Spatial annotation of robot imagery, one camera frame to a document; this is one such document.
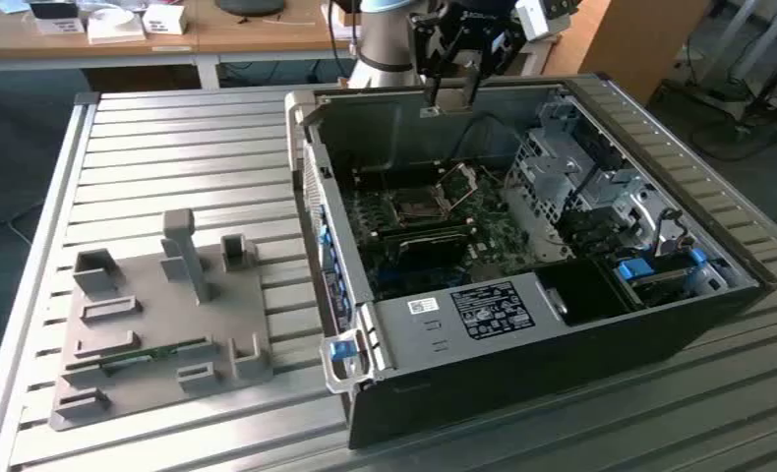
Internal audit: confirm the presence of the dark round pad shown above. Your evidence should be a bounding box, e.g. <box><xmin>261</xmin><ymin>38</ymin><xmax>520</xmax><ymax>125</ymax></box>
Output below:
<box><xmin>214</xmin><ymin>0</ymin><xmax>286</xmax><ymax>16</ymax></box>

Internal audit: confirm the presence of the black wire bundle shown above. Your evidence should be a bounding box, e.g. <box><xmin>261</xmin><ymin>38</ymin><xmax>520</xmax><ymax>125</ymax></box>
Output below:
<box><xmin>648</xmin><ymin>206</ymin><xmax>696</xmax><ymax>257</ymax></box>

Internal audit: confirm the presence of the small cardboard box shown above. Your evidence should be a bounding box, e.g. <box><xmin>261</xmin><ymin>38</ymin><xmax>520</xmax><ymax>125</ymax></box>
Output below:
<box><xmin>321</xmin><ymin>0</ymin><xmax>363</xmax><ymax>41</ymax></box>

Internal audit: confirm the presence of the black expansion card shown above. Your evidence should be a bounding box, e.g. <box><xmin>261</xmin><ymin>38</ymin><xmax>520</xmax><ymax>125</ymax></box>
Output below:
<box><xmin>387</xmin><ymin>234</ymin><xmax>473</xmax><ymax>271</ymax></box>

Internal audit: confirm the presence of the black open PC case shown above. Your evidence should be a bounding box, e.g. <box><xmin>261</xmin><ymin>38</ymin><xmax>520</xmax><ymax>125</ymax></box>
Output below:
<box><xmin>283</xmin><ymin>72</ymin><xmax>777</xmax><ymax>451</ymax></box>

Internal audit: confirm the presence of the wooden cabinet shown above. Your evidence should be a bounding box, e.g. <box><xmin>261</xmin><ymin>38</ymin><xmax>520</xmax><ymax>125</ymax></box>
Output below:
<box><xmin>576</xmin><ymin>0</ymin><xmax>717</xmax><ymax>107</ymax></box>

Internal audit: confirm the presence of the green RAM stick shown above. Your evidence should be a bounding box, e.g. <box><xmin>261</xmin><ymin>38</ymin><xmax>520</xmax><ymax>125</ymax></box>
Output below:
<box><xmin>375</xmin><ymin>220</ymin><xmax>481</xmax><ymax>243</ymax></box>
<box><xmin>98</xmin><ymin>343</ymin><xmax>186</xmax><ymax>371</ymax></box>

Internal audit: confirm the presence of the CPU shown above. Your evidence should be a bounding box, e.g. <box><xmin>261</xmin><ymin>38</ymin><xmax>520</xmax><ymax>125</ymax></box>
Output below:
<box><xmin>437</xmin><ymin>88</ymin><xmax>473</xmax><ymax>116</ymax></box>

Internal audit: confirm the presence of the CPU socket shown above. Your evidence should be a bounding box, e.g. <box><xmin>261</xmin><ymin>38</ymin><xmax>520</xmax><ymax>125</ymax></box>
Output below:
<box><xmin>386</xmin><ymin>185</ymin><xmax>457</xmax><ymax>225</ymax></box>

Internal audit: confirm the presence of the grey parts rack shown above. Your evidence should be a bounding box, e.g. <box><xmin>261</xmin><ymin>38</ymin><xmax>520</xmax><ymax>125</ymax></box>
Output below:
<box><xmin>46</xmin><ymin>207</ymin><xmax>278</xmax><ymax>433</ymax></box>

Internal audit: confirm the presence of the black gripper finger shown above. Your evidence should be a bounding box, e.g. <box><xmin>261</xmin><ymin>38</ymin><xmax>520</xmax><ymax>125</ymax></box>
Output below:
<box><xmin>464</xmin><ymin>36</ymin><xmax>525</xmax><ymax>110</ymax></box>
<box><xmin>414</xmin><ymin>29</ymin><xmax>446</xmax><ymax>118</ymax></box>

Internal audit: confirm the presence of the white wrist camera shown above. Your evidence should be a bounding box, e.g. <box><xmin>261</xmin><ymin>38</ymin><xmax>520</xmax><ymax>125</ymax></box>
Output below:
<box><xmin>516</xmin><ymin>0</ymin><xmax>576</xmax><ymax>41</ymax></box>

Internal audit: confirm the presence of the metal drive cage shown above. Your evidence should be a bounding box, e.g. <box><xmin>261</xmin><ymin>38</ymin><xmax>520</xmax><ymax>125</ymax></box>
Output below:
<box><xmin>504</xmin><ymin>90</ymin><xmax>657</xmax><ymax>237</ymax></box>

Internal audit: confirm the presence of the green motherboard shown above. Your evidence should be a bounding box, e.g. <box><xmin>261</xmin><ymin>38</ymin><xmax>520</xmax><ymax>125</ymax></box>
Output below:
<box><xmin>341</xmin><ymin>164</ymin><xmax>578</xmax><ymax>302</ymax></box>

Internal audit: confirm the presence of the wooden desk white frame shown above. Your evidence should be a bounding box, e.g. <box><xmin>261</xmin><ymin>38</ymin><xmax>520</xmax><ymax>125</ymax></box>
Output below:
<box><xmin>194</xmin><ymin>0</ymin><xmax>565</xmax><ymax>89</ymax></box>
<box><xmin>0</xmin><ymin>0</ymin><xmax>201</xmax><ymax>89</ymax></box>

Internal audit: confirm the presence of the blue disk carrier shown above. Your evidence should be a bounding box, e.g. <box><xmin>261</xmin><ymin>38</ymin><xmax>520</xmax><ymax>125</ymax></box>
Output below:
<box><xmin>614</xmin><ymin>259</ymin><xmax>658</xmax><ymax>285</ymax></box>

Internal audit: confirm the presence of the white round holder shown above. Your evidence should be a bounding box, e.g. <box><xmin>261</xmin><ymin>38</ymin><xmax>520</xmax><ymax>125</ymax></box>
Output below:
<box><xmin>86</xmin><ymin>8</ymin><xmax>148</xmax><ymax>46</ymax></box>

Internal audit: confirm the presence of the grey power supply unit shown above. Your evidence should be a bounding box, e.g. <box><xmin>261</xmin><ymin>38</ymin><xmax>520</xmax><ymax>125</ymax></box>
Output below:
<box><xmin>367</xmin><ymin>273</ymin><xmax>573</xmax><ymax>371</ymax></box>

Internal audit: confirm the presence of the white box black label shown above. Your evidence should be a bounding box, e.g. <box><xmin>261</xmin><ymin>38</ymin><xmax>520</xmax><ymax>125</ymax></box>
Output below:
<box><xmin>140</xmin><ymin>4</ymin><xmax>190</xmax><ymax>36</ymax></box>
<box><xmin>36</xmin><ymin>17</ymin><xmax>87</xmax><ymax>36</ymax></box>

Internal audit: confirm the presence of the metal socket cover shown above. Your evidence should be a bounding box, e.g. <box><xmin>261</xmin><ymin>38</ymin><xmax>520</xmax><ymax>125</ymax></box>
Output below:
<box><xmin>434</xmin><ymin>163</ymin><xmax>485</xmax><ymax>211</ymax></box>

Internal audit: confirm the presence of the blue case latch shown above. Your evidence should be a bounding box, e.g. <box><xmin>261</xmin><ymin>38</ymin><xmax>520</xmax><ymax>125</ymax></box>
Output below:
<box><xmin>327</xmin><ymin>339</ymin><xmax>358</xmax><ymax>364</ymax></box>

